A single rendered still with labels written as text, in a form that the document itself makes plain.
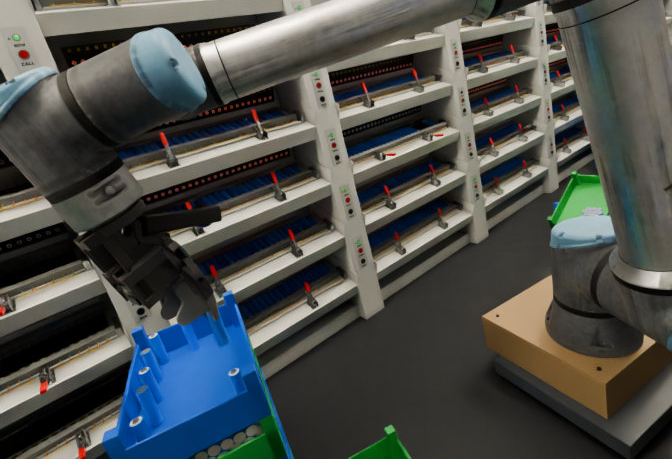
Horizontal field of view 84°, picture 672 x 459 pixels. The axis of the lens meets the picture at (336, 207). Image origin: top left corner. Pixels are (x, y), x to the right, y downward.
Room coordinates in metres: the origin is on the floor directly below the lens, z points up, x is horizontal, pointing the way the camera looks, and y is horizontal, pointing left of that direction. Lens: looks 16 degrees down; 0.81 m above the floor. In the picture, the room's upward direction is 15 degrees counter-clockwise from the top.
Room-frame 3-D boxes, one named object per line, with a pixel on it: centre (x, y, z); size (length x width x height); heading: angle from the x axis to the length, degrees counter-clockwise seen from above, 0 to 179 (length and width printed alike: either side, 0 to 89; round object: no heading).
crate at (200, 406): (0.56, 0.31, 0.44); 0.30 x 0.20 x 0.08; 18
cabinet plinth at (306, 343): (1.54, -0.28, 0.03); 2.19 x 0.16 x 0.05; 122
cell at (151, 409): (0.49, 0.35, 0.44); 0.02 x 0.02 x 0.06
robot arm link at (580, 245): (0.71, -0.51, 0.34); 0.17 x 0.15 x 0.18; 6
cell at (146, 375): (0.54, 0.37, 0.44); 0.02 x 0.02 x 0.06
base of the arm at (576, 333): (0.73, -0.51, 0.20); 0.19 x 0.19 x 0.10
